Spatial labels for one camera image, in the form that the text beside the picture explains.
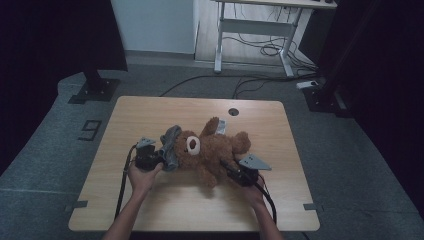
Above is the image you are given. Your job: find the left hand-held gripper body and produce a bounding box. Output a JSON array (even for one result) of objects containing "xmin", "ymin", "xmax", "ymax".
[{"xmin": 134, "ymin": 136, "xmax": 165, "ymax": 172}]

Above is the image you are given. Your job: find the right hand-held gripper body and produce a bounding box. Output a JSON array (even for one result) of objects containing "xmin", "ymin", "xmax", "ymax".
[{"xmin": 229, "ymin": 153, "xmax": 273, "ymax": 188}]

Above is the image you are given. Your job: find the brown teddy bear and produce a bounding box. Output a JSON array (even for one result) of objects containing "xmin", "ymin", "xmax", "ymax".
[{"xmin": 173, "ymin": 116, "xmax": 252, "ymax": 190}]

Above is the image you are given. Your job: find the person's left hand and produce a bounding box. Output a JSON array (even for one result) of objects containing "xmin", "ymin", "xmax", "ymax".
[{"xmin": 127, "ymin": 161, "xmax": 165, "ymax": 198}]

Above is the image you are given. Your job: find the person's right hand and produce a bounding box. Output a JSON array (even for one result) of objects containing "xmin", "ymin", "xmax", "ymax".
[{"xmin": 240, "ymin": 174, "xmax": 268, "ymax": 210}]

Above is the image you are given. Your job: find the grey tape strip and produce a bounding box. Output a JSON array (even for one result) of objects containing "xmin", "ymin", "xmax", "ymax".
[
  {"xmin": 302, "ymin": 202, "xmax": 325, "ymax": 213},
  {"xmin": 64, "ymin": 199, "xmax": 90, "ymax": 213}
]

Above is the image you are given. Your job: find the white power strip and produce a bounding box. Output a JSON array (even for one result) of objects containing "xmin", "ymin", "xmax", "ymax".
[{"xmin": 295, "ymin": 80, "xmax": 320, "ymax": 91}]

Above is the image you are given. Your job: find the black curtain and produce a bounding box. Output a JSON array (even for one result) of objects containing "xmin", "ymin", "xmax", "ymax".
[
  {"xmin": 0, "ymin": 0, "xmax": 129, "ymax": 177},
  {"xmin": 315, "ymin": 0, "xmax": 424, "ymax": 219}
]

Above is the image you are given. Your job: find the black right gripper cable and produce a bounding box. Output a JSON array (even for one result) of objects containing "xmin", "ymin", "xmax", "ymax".
[{"xmin": 256, "ymin": 172, "xmax": 278, "ymax": 225}]

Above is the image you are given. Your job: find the black stand base plate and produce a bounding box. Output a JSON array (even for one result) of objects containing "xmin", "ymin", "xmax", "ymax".
[
  {"xmin": 302, "ymin": 79, "xmax": 354, "ymax": 119},
  {"xmin": 68, "ymin": 68, "xmax": 121, "ymax": 105}
]

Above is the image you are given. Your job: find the long black floor cable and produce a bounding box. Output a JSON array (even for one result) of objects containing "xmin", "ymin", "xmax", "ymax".
[{"xmin": 158, "ymin": 73, "xmax": 318, "ymax": 99}]

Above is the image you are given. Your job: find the tangle of black cables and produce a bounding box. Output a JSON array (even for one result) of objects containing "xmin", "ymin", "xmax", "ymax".
[{"xmin": 222, "ymin": 33, "xmax": 318, "ymax": 73}]

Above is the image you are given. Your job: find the white desk frame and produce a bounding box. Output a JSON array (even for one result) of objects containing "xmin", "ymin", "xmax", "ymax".
[{"xmin": 210, "ymin": 0, "xmax": 338, "ymax": 79}]

